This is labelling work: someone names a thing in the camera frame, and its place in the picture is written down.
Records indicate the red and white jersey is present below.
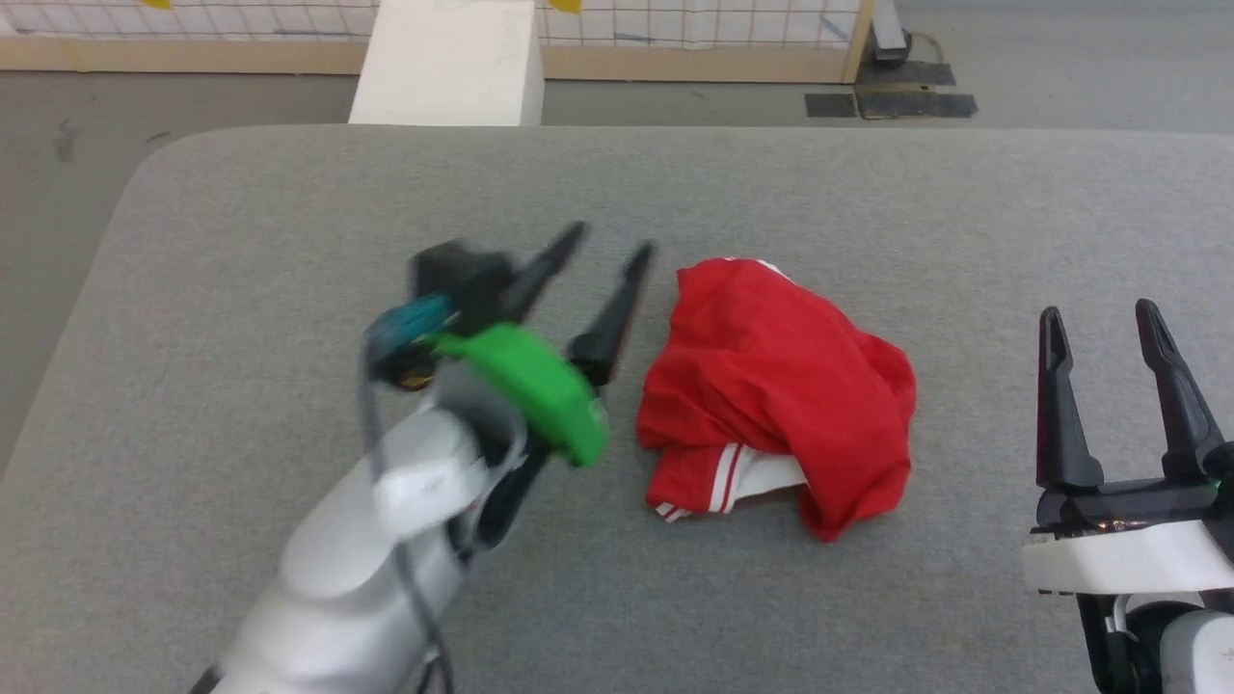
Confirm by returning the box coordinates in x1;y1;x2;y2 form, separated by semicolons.
636;257;918;543

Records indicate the lemon print backdrop panel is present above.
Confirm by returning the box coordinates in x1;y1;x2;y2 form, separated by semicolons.
0;0;876;85

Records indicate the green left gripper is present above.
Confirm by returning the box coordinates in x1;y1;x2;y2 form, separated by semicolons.
424;222;657;552

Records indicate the white rectangular block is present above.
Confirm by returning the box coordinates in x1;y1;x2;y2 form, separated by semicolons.
349;0;547;127

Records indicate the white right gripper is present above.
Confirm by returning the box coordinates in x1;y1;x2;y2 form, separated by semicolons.
1022;299;1234;599

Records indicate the grey floor device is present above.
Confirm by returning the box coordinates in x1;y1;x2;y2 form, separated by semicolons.
871;0;913;66

